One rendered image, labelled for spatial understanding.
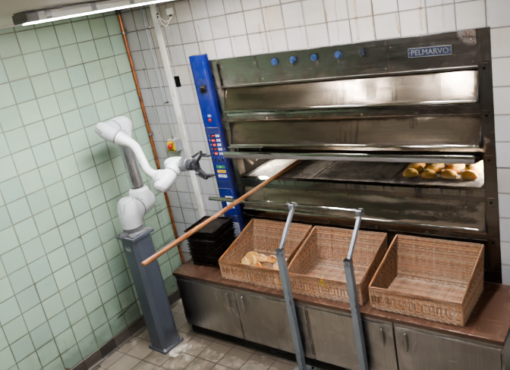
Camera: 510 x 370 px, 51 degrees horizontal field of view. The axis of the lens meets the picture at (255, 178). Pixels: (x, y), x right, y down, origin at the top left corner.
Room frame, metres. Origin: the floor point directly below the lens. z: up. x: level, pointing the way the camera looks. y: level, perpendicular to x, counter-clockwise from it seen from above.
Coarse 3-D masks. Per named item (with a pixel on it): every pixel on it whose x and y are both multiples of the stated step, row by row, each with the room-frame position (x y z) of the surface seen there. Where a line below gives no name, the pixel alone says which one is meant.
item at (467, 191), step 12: (252, 180) 3.90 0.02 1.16; (264, 180) 3.82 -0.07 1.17; (276, 180) 3.75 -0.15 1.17; (288, 180) 3.68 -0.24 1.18; (300, 180) 3.63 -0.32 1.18; (312, 180) 3.58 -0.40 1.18; (324, 180) 3.53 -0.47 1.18; (336, 180) 3.48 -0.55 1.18; (348, 180) 3.44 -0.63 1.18; (408, 192) 3.12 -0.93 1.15; (420, 192) 3.07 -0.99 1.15; (432, 192) 3.02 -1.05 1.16; (444, 192) 2.97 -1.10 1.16; (456, 192) 2.93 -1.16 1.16; (468, 192) 2.89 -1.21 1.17; (480, 192) 2.84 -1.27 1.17
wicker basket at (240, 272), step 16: (256, 224) 3.87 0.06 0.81; (272, 224) 3.77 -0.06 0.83; (304, 224) 3.59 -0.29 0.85; (240, 240) 3.75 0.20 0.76; (256, 240) 3.85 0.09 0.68; (272, 240) 3.75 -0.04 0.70; (288, 240) 3.66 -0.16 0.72; (304, 240) 3.46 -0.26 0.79; (224, 256) 3.59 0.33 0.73; (240, 256) 3.72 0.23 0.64; (288, 256) 3.64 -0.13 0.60; (224, 272) 3.53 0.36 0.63; (240, 272) 3.43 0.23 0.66; (256, 272) 3.34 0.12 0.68; (272, 272) 3.25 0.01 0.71; (272, 288) 3.26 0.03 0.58
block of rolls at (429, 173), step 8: (408, 168) 3.29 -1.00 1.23; (416, 168) 3.33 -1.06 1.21; (432, 168) 3.26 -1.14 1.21; (440, 168) 3.25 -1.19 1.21; (448, 168) 3.20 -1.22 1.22; (456, 168) 3.17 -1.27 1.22; (472, 168) 3.10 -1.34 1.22; (480, 168) 3.10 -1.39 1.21; (408, 176) 3.27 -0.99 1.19; (416, 176) 3.26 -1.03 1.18; (424, 176) 3.19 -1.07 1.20; (432, 176) 3.17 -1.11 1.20; (448, 176) 3.11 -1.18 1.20; (456, 176) 3.10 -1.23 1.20; (464, 176) 3.05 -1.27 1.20; (472, 176) 3.02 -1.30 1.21
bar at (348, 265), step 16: (288, 208) 3.24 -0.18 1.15; (304, 208) 3.17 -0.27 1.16; (320, 208) 3.10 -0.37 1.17; (336, 208) 3.03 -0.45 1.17; (288, 224) 3.17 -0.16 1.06; (352, 240) 2.84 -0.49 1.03; (352, 272) 2.76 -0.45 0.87; (288, 288) 3.06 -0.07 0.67; (352, 288) 2.75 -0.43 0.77; (288, 304) 3.06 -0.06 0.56; (352, 304) 2.76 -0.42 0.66; (352, 320) 2.77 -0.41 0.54; (304, 368) 3.06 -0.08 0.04; (368, 368) 2.77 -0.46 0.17
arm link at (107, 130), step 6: (96, 126) 3.76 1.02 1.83; (102, 126) 3.75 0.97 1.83; (108, 126) 3.75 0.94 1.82; (114, 126) 3.77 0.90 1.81; (96, 132) 3.76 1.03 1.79; (102, 132) 3.72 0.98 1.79; (108, 132) 3.71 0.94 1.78; (114, 132) 3.71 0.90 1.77; (102, 138) 3.74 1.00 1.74; (108, 138) 3.71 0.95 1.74
